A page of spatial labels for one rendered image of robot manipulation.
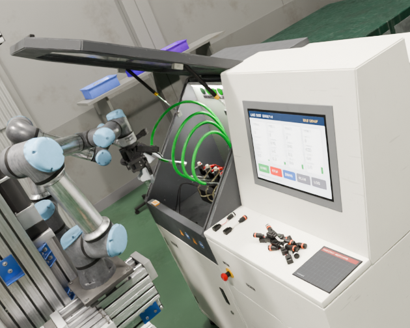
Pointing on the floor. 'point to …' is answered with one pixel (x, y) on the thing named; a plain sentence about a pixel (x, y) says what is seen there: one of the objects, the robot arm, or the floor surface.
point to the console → (374, 300)
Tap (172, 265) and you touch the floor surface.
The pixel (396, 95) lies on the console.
